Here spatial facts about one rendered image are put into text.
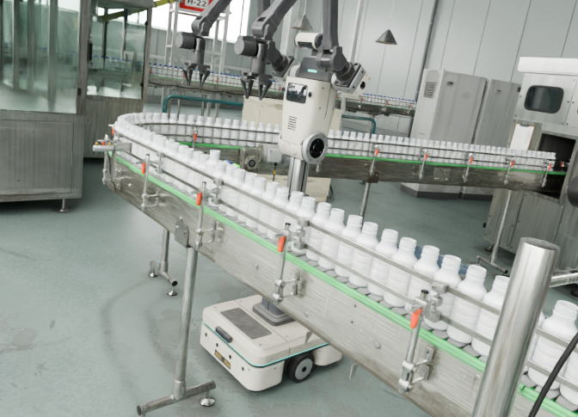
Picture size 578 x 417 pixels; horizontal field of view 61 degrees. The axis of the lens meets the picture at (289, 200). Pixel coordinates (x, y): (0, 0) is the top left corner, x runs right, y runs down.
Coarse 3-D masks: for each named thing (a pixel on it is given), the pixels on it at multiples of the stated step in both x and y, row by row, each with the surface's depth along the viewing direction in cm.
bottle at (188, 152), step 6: (186, 150) 191; (192, 150) 192; (186, 156) 192; (192, 156) 193; (186, 162) 191; (180, 168) 193; (186, 168) 192; (180, 174) 193; (186, 174) 192; (186, 180) 193; (180, 186) 194; (186, 186) 193
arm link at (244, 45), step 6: (264, 30) 175; (270, 30) 175; (240, 36) 173; (246, 36) 172; (252, 36) 174; (264, 36) 175; (270, 36) 177; (240, 42) 173; (246, 42) 172; (252, 42) 174; (234, 48) 175; (240, 48) 173; (246, 48) 172; (252, 48) 174; (240, 54) 174; (246, 54) 175; (252, 54) 176
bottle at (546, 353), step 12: (564, 312) 89; (576, 312) 90; (552, 324) 91; (564, 324) 90; (540, 336) 93; (564, 336) 89; (540, 348) 92; (552, 348) 90; (564, 348) 89; (540, 360) 92; (552, 360) 90; (528, 372) 95; (564, 372) 91; (540, 384) 92; (552, 384) 91
